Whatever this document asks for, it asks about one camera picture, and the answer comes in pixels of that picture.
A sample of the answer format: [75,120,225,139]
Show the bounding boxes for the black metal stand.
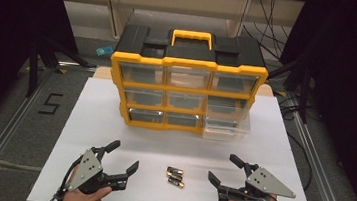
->
[25,31,101,105]
[263,53,316,125]

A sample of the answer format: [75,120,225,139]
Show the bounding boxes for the black gold battery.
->
[166,166,184,176]
[167,177,186,190]

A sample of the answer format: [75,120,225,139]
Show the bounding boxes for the metal screws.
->
[166,172,182,181]

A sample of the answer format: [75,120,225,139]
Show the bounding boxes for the black curtain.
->
[266,0,357,201]
[0,0,84,157]

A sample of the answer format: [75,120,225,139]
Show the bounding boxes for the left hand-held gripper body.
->
[66,144,133,200]

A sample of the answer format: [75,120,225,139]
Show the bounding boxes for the aluminium floor rail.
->
[273,91,357,201]
[0,58,61,201]

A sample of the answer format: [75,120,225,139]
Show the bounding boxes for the bundle of black cables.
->
[239,0,299,63]

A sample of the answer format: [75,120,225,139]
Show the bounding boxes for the white shelf frame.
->
[49,0,307,59]

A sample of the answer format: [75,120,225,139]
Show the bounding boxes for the white paper table sheet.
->
[26,71,331,201]

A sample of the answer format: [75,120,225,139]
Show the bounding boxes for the clear plastic organizer drawer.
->
[201,94,255,145]

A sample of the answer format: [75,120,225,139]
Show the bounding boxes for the small blue packet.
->
[95,45,116,58]

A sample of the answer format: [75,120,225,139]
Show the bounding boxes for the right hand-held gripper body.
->
[215,159,300,201]

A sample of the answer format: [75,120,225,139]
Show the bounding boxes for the rows of clear drawers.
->
[112,61,259,135]

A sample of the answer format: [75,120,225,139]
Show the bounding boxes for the yellow black organizer cabinet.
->
[103,22,272,142]

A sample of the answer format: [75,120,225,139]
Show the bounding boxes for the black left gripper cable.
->
[51,152,84,201]

